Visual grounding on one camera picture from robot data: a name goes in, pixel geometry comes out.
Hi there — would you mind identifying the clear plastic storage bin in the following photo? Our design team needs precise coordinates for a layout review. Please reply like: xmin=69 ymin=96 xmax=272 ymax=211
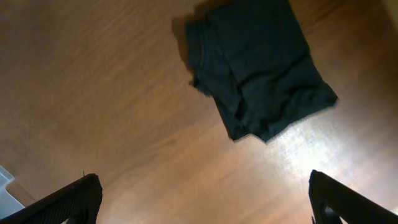
xmin=0 ymin=166 xmax=25 ymax=219

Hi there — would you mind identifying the black garment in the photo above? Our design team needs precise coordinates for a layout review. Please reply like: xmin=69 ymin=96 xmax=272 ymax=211
xmin=185 ymin=0 xmax=338 ymax=141

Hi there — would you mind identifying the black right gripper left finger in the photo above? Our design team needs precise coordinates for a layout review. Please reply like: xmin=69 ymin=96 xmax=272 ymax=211
xmin=1 ymin=174 xmax=103 ymax=224

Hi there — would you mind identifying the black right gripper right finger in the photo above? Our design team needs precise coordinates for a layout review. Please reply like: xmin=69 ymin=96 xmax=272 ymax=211
xmin=308 ymin=170 xmax=397 ymax=224

